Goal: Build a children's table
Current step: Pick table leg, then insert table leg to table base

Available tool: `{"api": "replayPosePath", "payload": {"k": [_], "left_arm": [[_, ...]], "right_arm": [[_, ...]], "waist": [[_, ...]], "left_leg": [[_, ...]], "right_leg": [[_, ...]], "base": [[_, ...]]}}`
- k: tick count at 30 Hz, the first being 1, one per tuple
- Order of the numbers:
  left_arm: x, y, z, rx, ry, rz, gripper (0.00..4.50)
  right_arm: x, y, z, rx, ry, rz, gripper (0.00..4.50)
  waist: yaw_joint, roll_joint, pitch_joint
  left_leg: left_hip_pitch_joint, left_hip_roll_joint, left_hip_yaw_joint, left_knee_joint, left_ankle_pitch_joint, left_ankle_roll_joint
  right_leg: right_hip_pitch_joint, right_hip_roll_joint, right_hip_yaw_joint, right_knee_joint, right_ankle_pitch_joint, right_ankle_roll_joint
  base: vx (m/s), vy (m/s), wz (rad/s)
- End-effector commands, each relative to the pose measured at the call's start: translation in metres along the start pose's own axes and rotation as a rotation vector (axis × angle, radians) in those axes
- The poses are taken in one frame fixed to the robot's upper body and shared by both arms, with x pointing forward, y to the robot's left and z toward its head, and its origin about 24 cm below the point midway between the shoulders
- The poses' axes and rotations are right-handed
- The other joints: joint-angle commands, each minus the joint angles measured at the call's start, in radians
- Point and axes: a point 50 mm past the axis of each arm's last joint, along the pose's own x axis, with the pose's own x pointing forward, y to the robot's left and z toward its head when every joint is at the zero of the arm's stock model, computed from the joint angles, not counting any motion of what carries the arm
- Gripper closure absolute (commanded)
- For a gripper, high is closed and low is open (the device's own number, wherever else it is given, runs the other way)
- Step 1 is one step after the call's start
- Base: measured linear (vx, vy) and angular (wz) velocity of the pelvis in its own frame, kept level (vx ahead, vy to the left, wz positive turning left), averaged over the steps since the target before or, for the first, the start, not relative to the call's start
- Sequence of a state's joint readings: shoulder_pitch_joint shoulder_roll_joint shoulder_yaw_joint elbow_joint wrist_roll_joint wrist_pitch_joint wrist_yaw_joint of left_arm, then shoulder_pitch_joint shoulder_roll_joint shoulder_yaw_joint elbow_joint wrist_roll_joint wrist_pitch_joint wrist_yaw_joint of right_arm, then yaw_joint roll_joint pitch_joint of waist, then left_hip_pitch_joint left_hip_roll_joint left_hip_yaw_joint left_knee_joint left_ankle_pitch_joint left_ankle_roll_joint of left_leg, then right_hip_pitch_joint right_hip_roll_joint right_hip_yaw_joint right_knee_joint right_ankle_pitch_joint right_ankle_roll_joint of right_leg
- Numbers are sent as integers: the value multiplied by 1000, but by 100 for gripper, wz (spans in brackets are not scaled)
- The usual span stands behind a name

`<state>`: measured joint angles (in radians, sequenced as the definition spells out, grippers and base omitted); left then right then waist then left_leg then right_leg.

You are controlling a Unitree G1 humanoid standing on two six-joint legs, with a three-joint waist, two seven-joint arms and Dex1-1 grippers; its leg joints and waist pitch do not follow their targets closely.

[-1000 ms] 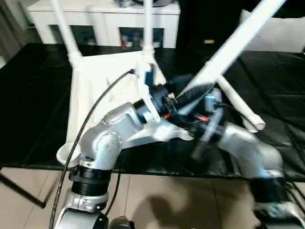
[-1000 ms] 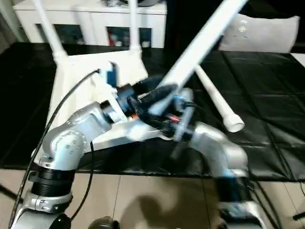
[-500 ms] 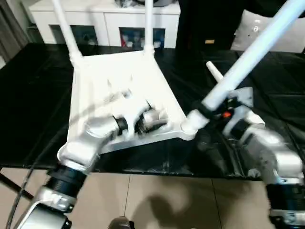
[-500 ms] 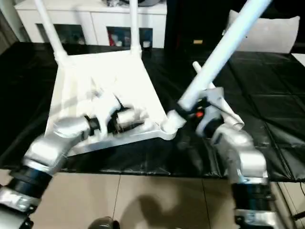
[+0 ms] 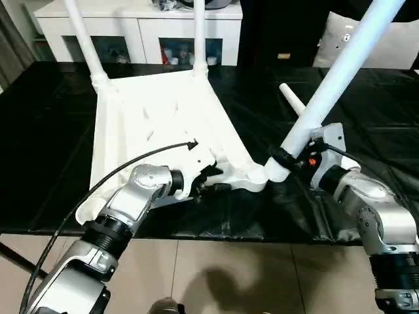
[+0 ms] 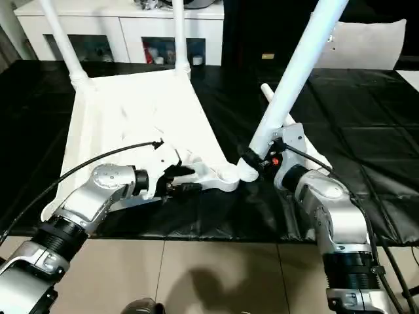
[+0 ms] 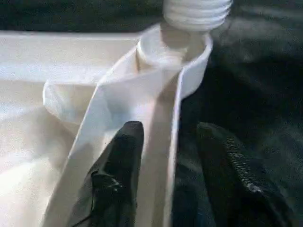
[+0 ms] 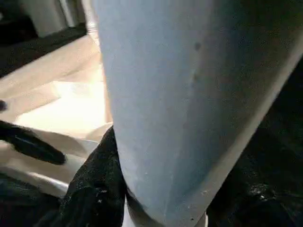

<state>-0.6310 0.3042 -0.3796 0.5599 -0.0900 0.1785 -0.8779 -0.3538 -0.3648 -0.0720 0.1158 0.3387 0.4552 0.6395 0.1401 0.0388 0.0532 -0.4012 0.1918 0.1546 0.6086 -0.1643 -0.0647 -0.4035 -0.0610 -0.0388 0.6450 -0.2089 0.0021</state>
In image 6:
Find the white plastic table top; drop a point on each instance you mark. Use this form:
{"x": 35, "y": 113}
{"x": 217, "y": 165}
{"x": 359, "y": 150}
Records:
{"x": 131, "y": 108}

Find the white plastic table leg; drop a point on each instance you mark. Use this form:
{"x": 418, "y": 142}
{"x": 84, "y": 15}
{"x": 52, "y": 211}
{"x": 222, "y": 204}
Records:
{"x": 266, "y": 91}
{"x": 62, "y": 39}
{"x": 294, "y": 65}
{"x": 180, "y": 36}

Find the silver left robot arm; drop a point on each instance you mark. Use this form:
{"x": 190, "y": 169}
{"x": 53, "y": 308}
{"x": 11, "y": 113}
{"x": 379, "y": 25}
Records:
{"x": 101, "y": 176}

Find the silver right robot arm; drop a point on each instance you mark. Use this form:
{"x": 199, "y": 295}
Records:
{"x": 334, "y": 209}

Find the black work mat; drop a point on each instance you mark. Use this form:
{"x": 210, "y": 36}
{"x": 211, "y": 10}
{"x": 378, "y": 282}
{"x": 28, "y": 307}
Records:
{"x": 360, "y": 114}

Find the small white cup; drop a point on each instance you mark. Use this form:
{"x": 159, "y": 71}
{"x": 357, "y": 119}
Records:
{"x": 196, "y": 61}

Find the dark round robot body part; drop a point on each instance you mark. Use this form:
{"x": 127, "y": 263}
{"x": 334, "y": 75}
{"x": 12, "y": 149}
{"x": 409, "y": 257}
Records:
{"x": 144, "y": 307}

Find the black speaker with gold label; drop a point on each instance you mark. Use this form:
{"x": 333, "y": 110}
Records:
{"x": 248, "y": 32}

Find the grey cushion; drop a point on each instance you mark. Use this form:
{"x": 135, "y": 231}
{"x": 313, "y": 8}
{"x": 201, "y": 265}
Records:
{"x": 366, "y": 45}

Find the white sideboard with glass doors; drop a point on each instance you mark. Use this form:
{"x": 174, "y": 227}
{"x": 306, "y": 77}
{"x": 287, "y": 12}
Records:
{"x": 131, "y": 23}

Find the grey helmet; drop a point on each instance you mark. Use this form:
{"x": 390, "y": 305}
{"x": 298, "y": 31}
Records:
{"x": 199, "y": 3}

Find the white flat panel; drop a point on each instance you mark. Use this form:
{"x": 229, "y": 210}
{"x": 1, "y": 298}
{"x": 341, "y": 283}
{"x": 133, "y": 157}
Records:
{"x": 409, "y": 78}

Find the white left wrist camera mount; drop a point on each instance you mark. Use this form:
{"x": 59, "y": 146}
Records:
{"x": 167, "y": 157}

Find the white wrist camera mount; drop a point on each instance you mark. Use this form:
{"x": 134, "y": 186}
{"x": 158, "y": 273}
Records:
{"x": 294, "y": 137}
{"x": 167, "y": 157}

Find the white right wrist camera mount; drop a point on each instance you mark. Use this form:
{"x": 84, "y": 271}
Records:
{"x": 294, "y": 137}

